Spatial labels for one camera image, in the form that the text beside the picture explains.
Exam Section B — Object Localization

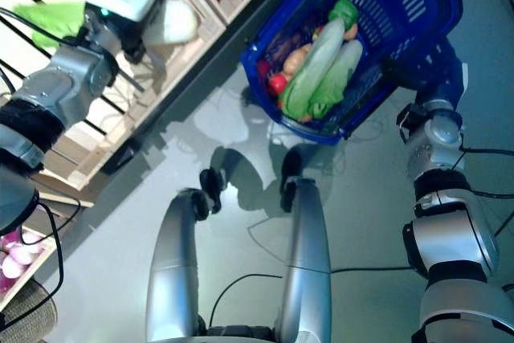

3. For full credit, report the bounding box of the purple white onion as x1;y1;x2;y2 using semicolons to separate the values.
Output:
2;259;26;280
11;247;43;267
0;234;25;255

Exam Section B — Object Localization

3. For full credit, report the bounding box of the dark robot waist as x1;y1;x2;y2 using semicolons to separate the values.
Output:
196;321;282;343

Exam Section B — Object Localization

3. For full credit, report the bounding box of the grey woven basket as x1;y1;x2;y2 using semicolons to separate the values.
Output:
0;278;58;343

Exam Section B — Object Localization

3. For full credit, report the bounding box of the silver right robot leg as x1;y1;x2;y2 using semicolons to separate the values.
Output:
276;176;332;343

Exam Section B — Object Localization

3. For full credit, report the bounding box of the silver robot leg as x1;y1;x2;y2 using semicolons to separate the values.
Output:
145;188;210;343
276;176;332;343

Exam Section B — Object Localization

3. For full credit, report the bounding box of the purple eggplant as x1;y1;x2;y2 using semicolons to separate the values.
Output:
267;31;308;59

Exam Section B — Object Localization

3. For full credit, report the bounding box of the black robot foot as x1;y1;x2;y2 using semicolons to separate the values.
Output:
279;149;303;214
199;168;224;215

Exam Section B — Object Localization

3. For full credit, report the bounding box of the wooden onion crate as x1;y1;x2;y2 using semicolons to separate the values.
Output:
0;224;59;312

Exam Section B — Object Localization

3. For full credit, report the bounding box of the black right robot foot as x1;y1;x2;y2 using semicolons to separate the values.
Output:
279;149;303;214

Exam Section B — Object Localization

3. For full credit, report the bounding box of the red tomato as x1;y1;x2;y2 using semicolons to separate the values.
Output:
267;73;288;96

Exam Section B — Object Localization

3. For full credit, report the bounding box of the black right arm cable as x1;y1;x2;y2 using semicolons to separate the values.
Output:
328;264;417;274

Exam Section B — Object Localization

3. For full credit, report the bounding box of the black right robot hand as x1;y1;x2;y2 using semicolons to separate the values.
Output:
381;36;470;106

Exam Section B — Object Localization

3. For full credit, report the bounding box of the black left robot foot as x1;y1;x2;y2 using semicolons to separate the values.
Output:
199;168;224;215

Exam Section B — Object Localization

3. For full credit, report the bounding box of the black left shoulder cable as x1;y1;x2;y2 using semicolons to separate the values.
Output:
0;198;65;332

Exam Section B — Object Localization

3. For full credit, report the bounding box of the silver left robot leg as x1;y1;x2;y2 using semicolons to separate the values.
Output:
145;188;210;343

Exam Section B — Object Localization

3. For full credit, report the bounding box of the black waist cable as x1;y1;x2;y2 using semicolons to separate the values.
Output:
208;273;284;322

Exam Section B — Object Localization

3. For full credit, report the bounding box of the bright green vegetable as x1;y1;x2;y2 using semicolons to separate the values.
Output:
327;0;361;26

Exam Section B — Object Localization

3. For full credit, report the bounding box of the brown potato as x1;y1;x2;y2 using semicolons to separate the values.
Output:
283;47;313;74

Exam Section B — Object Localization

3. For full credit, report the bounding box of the napa cabbage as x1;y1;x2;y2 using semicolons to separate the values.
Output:
308;39;365;116
11;0;198;50
279;17;347;120

